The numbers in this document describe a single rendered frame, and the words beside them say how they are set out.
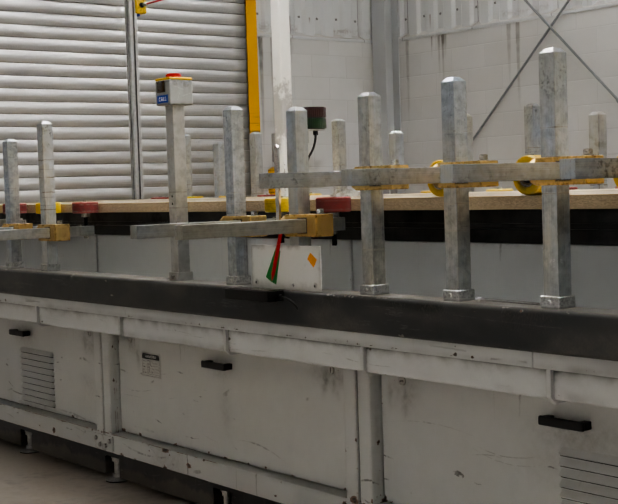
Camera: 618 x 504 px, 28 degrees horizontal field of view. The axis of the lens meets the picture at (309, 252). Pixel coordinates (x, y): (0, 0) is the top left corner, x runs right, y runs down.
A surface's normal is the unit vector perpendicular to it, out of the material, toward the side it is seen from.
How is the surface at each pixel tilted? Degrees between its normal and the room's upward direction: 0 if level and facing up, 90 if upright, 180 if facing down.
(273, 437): 90
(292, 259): 90
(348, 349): 90
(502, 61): 90
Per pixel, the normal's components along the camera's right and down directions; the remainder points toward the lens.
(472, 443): -0.78, 0.06
